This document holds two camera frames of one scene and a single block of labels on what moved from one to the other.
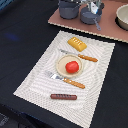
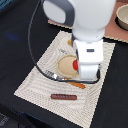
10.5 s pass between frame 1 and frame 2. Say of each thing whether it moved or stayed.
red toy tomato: moved
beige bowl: stayed
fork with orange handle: stayed
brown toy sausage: stayed
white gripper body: moved
